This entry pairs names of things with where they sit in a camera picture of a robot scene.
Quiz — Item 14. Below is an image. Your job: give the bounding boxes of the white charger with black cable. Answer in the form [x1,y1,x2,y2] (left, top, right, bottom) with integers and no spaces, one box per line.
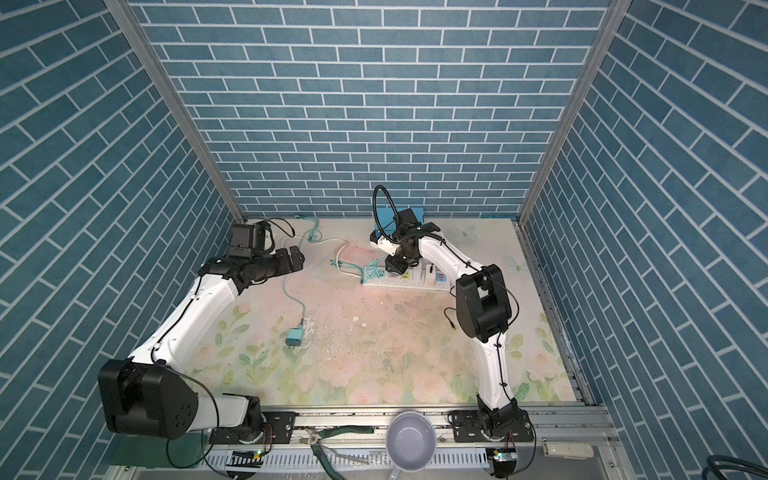
[424,263,455,298]

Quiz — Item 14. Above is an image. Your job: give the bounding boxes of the teal plug adapter with prongs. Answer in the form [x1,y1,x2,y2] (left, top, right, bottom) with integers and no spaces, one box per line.
[281,257,384,328]

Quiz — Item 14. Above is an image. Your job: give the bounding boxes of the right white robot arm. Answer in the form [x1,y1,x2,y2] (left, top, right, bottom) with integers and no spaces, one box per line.
[376,233,522,437]

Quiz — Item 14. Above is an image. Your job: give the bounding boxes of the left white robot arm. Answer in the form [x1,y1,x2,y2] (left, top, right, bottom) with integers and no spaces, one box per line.
[98,246,305,443]

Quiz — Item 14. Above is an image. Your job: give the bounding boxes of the white multicolour power strip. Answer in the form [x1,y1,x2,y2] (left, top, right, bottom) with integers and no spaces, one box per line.
[363,267,437,291]

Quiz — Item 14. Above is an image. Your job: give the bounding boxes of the light blue box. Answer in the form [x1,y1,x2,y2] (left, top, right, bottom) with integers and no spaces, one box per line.
[377,206,425,235]

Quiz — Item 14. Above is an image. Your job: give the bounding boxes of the teal square charger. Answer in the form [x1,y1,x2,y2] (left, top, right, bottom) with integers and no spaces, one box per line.
[285,327,304,347]

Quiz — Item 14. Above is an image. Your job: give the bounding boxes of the grey bowl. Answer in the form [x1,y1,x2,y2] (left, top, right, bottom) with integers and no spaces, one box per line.
[385,411,437,480]

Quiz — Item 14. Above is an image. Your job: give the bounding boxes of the dark green board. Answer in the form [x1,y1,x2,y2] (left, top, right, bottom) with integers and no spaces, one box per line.
[110,434,203,468]

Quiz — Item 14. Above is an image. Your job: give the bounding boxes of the beige small device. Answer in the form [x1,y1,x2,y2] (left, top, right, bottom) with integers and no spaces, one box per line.
[543,441,595,460]

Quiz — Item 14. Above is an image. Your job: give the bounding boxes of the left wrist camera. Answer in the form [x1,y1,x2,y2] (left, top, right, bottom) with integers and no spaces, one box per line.
[226,221,275,259]

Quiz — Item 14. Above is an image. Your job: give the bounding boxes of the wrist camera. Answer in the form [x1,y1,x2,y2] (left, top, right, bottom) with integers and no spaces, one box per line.
[369,185,440,254]
[226,221,275,259]

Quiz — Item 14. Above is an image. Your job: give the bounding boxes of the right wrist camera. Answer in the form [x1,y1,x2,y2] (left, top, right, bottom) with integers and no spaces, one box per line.
[369,185,440,254]

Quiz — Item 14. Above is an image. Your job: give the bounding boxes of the white power strip cord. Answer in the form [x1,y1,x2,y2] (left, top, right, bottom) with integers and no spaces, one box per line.
[299,236,367,280]

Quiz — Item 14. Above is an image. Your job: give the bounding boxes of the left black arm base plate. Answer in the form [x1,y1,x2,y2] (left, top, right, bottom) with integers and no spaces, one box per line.
[209,411,297,446]

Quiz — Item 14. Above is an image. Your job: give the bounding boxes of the green handled pliers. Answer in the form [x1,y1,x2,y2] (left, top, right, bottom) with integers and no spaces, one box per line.
[304,425,376,480]

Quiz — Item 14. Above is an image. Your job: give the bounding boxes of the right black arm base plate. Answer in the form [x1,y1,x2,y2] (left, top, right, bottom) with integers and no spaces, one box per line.
[446,409,534,443]

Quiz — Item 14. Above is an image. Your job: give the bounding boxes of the white slotted cable duct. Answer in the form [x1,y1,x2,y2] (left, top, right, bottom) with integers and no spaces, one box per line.
[207,447,490,473]

